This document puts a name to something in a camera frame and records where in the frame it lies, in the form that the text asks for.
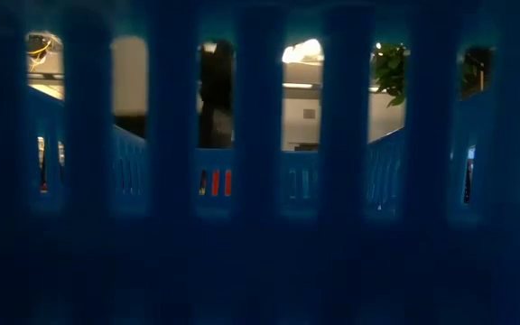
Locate blue plastic basket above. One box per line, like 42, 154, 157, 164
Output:
0, 0, 520, 325

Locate orange plastic basket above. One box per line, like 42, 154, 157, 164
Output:
199, 168, 234, 198

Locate potted green plant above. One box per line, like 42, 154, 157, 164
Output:
371, 42, 492, 109

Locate yellow ceiling cables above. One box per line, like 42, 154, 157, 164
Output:
26, 37, 55, 72

